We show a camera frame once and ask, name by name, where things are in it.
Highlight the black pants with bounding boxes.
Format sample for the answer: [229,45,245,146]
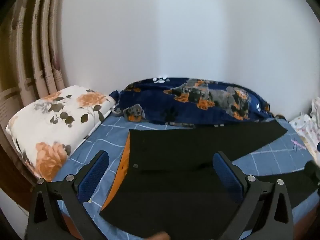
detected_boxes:
[99,119,320,240]

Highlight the white floral pillow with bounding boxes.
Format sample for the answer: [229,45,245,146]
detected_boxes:
[5,85,117,182]

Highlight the beige patterned curtain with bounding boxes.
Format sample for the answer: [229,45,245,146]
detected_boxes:
[0,0,70,153]

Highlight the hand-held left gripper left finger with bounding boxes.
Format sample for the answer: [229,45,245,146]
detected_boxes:
[27,150,110,240]

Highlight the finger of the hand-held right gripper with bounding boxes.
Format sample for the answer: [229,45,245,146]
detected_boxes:
[304,160,320,188]

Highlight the white dotted cloth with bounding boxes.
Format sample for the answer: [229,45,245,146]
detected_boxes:
[289,99,320,161]

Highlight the navy dog print blanket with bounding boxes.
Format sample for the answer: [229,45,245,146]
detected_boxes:
[109,77,287,128]

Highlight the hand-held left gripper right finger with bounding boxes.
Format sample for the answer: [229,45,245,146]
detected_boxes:
[212,151,294,240]

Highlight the blue checked bed sheet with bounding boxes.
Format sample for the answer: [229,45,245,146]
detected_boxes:
[51,116,320,240]

